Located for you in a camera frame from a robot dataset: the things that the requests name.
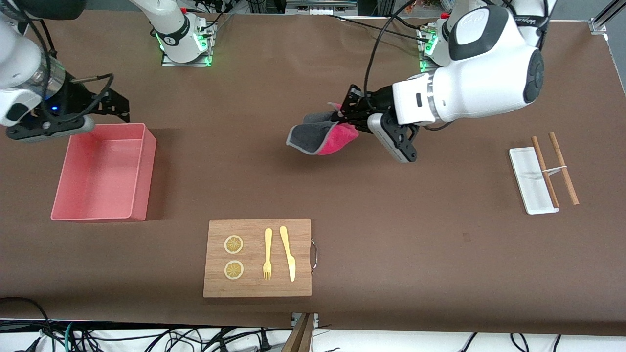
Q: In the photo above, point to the wooden cutting board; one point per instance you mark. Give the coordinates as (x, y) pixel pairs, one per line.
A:
(259, 288)

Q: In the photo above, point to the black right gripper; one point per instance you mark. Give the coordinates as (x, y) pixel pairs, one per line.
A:
(77, 98)

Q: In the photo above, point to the brown wooden plank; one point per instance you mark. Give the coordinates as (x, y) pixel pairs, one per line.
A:
(299, 337)

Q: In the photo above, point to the yellow fork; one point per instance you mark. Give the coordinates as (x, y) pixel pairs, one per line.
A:
(268, 249)

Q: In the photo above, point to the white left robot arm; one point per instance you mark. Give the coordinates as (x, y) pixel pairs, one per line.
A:
(479, 83)

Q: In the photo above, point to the yellow knife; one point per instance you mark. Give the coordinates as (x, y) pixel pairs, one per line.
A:
(288, 254)

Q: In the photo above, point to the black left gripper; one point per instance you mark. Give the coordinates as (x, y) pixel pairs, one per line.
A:
(375, 99)

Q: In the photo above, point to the grey and pink cloth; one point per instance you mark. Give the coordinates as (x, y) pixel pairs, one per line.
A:
(318, 137)

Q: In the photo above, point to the pink plastic bin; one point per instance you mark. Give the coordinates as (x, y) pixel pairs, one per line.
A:
(102, 176)

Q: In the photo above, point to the black power plug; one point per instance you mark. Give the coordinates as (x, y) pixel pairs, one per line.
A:
(264, 342)

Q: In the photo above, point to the white rectangular tray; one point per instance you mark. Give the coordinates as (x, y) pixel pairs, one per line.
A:
(525, 171)

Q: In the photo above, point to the lemon slice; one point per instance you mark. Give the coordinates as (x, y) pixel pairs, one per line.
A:
(234, 270)
(234, 244)

